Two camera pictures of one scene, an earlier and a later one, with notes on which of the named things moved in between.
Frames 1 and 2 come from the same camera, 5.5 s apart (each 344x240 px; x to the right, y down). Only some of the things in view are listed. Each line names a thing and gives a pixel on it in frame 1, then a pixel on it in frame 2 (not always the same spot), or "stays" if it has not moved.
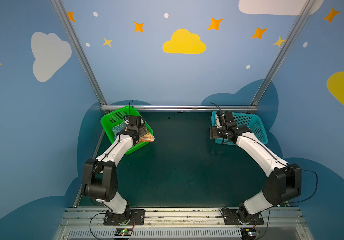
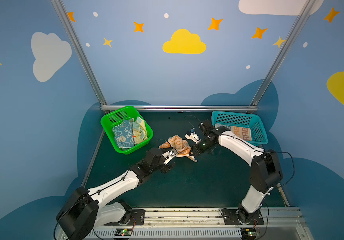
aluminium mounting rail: [183, 223] stays
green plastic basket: [115, 118] stays
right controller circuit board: [248, 232] stays
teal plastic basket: [252, 121] stays
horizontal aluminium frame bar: [110, 108] stays
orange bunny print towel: [147, 138] → [181, 145]
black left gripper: [140, 132] → [166, 162]
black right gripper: [216, 132] → [196, 149]
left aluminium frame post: [80, 50] stays
